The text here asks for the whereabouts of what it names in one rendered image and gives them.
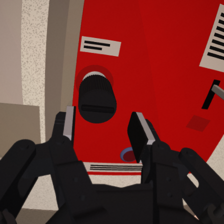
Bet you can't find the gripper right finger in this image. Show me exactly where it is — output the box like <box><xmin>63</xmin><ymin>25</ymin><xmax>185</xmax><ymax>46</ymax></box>
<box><xmin>127</xmin><ymin>111</ymin><xmax>224</xmax><ymax>224</ymax></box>

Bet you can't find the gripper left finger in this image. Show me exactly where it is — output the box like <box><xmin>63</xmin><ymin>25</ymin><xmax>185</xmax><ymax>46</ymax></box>
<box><xmin>0</xmin><ymin>105</ymin><xmax>94</xmax><ymax>224</ymax></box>

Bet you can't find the red pull station body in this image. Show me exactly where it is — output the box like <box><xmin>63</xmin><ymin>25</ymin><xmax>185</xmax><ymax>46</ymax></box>
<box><xmin>71</xmin><ymin>0</ymin><xmax>224</xmax><ymax>176</ymax></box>

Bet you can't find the black key knob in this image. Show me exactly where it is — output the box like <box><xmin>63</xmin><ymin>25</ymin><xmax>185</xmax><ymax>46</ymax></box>
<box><xmin>77</xmin><ymin>70</ymin><xmax>118</xmax><ymax>124</ymax></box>

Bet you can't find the blue ringed red button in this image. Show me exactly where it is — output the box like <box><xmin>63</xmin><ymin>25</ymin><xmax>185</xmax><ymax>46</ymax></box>
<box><xmin>119</xmin><ymin>146</ymin><xmax>137</xmax><ymax>163</ymax></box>

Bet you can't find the grey pull handle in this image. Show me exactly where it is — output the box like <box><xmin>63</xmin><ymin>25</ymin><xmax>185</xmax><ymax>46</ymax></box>
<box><xmin>210</xmin><ymin>84</ymin><xmax>224</xmax><ymax>99</ymax></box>

